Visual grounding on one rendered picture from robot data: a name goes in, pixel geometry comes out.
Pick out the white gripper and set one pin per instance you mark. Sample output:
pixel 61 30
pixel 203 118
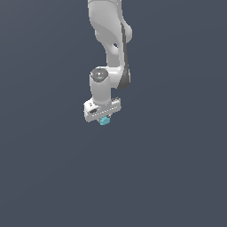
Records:
pixel 102 109

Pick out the small cyan object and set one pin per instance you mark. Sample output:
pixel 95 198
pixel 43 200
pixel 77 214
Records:
pixel 104 120

